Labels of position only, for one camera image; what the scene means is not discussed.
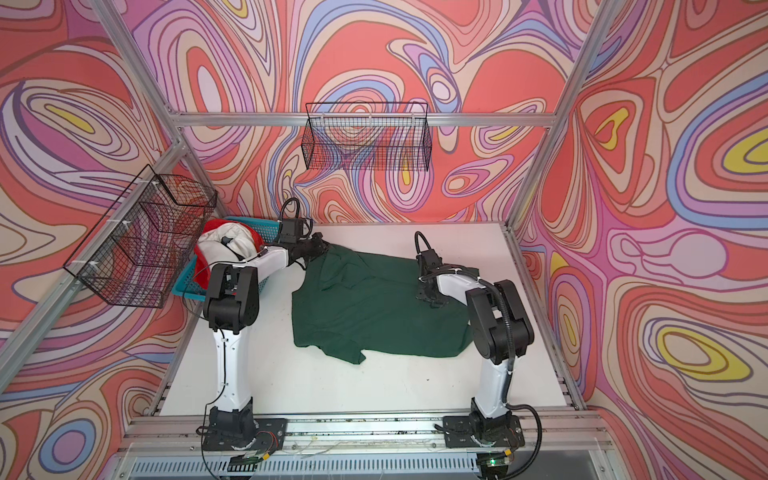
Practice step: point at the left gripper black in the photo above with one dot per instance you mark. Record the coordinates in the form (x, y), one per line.
(319, 241)

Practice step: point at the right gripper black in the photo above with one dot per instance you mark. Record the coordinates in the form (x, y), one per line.
(422, 293)

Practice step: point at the green t shirt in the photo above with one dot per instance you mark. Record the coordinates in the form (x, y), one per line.
(351, 302)

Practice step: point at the teal plastic laundry basket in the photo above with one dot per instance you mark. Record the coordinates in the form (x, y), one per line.
(186, 286)

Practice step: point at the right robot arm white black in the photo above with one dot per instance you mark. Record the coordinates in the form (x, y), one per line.
(501, 333)

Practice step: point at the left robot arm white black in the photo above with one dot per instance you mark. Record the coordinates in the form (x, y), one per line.
(231, 307)

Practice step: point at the red t shirt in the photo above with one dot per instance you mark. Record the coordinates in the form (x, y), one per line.
(205, 270)

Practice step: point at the black wire basket back wall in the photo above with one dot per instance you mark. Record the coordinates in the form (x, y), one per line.
(361, 136)

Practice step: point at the black wire basket wall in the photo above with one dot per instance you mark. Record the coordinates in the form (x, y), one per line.
(134, 255)
(361, 136)

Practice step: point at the black wire basket left wall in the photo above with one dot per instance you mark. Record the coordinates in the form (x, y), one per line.
(134, 255)

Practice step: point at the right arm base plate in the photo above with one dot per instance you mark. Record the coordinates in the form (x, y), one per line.
(474, 430)

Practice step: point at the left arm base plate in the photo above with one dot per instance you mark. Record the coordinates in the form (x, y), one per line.
(266, 436)

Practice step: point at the aluminium mounting rail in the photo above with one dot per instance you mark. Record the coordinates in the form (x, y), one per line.
(561, 444)

